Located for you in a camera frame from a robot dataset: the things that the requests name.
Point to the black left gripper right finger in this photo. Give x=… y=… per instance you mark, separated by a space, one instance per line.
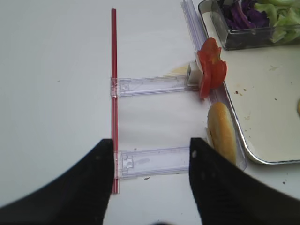
x=225 y=195

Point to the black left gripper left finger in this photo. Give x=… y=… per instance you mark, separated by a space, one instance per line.
x=78 y=197

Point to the front tomato slice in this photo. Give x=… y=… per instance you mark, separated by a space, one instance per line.
x=213 y=76

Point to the tomato slice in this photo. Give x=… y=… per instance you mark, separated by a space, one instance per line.
x=209 y=52
x=213 y=76

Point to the rear tomato slice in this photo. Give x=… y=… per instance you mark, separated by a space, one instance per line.
x=209 y=52

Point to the green lettuce leaves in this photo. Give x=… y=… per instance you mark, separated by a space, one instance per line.
x=284 y=17

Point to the upright bun half left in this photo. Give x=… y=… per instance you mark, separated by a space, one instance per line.
x=220 y=126

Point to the cream metal tray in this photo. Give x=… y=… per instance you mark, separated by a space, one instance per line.
x=264 y=86

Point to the flat bun slice on tray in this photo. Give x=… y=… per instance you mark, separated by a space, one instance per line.
x=298 y=107

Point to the white pusher block left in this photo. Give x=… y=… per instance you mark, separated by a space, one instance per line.
x=194 y=74

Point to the clear plastic salad box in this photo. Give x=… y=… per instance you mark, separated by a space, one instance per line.
x=241 y=39

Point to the purple cabbage leaves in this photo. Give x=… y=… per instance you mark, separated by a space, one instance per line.
x=242 y=15

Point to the clear cross rail lower left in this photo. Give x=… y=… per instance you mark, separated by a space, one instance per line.
x=143 y=163

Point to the clear cross rail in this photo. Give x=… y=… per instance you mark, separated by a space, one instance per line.
x=143 y=163
x=153 y=85

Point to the red rail left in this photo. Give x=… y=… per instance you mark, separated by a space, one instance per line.
x=114 y=98

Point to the clear cross rail upper left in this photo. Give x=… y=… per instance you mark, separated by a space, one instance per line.
x=153 y=85

